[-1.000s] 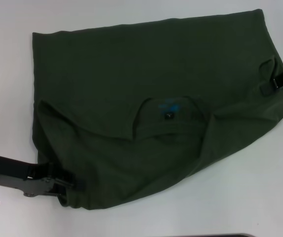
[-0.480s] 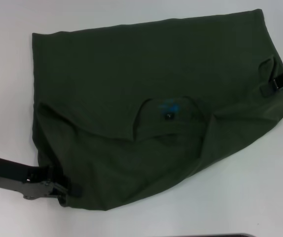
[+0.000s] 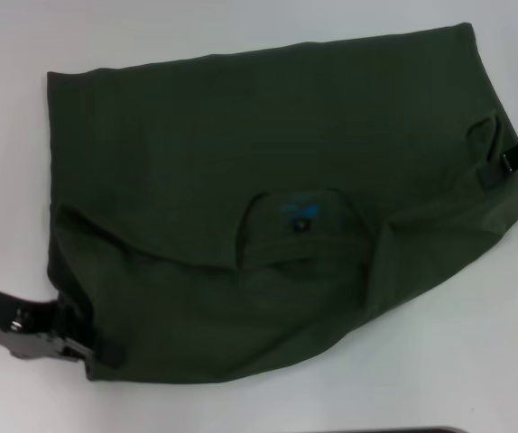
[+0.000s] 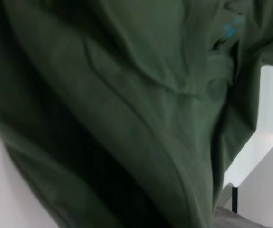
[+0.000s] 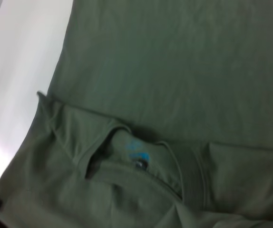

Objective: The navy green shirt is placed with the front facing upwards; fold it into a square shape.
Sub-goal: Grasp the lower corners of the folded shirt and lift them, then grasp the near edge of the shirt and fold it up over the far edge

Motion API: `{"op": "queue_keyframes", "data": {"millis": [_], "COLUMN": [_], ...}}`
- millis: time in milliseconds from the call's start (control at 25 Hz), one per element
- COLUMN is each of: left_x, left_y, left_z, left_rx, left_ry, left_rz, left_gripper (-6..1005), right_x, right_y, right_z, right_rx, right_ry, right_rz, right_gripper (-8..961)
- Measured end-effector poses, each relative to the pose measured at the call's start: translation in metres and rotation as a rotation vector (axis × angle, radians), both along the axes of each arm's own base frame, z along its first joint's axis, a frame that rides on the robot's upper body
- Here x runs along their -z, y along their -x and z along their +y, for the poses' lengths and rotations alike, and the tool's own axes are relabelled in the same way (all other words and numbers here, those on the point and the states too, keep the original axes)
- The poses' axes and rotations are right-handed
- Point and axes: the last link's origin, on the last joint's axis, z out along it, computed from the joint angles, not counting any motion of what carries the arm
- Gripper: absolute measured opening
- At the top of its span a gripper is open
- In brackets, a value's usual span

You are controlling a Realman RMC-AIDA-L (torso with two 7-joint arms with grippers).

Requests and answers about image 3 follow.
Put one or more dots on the dark green FREE t-shirt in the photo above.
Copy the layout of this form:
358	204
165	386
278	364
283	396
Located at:
263	158

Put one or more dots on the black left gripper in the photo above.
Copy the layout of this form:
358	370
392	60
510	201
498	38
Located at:
20	334

